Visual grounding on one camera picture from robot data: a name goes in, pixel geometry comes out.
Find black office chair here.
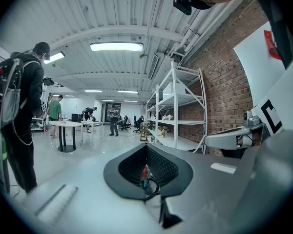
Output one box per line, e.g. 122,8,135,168
132,116,141,134
118,116,133,132

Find white metal shelf rack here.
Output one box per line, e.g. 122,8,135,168
146,60,209,155

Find black head camera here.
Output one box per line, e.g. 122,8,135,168
172,0,194,16

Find long ceiling light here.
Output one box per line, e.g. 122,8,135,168
89,41,144,53
43,51,65,65

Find white ceiling pipes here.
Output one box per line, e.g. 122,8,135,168
170,0,239,56

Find red clip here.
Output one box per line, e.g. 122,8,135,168
263,30,283,61

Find white box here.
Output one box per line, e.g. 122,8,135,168
162,82,187,100

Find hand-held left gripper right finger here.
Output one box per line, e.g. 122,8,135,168
146,130,293,234

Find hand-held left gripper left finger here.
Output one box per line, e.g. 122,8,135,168
12,142,162,234

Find rectangular white table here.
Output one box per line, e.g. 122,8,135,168
81,120,105,144

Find wooden stool stack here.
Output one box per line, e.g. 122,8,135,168
139,121,149,141

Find round white table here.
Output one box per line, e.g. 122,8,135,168
48,120,84,153

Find white board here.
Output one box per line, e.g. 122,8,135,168
233,20,287,107

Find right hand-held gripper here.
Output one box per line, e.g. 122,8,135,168
204,45,293,149

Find person's black clothed torso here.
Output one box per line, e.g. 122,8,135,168
250,0,293,69

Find ceiling air conditioner unit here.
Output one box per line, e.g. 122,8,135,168
147,52,179,81

